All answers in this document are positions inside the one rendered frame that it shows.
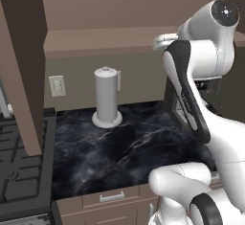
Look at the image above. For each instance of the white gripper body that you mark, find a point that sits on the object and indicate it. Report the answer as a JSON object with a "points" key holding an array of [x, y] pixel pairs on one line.
{"points": [[162, 40]]}

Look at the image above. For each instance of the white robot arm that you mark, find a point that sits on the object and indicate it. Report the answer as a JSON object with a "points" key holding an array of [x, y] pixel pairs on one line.
{"points": [[223, 146]]}

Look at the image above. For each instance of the brown open cabinet door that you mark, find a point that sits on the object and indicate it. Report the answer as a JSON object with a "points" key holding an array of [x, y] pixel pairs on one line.
{"points": [[22, 59]]}

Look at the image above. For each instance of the brown base cabinet door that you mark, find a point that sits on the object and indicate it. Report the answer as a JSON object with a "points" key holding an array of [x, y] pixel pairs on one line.
{"points": [[102, 216]]}

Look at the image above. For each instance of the white paper towel holder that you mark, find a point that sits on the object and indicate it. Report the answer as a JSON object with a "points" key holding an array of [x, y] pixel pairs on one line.
{"points": [[106, 98]]}

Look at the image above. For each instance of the white grey object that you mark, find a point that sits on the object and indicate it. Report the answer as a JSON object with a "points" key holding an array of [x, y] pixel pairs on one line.
{"points": [[4, 104]]}

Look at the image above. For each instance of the brown drawer front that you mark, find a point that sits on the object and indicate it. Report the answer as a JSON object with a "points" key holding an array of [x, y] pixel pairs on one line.
{"points": [[92, 200]]}

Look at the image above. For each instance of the black gas stove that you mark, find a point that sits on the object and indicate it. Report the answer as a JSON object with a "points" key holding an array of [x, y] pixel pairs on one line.
{"points": [[19, 171]]}

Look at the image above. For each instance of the brown wall cabinet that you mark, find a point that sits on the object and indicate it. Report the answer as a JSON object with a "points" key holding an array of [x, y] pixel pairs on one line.
{"points": [[121, 18]]}

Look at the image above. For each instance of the white wall outlet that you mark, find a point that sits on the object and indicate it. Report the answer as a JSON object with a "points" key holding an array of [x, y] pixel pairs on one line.
{"points": [[57, 85]]}

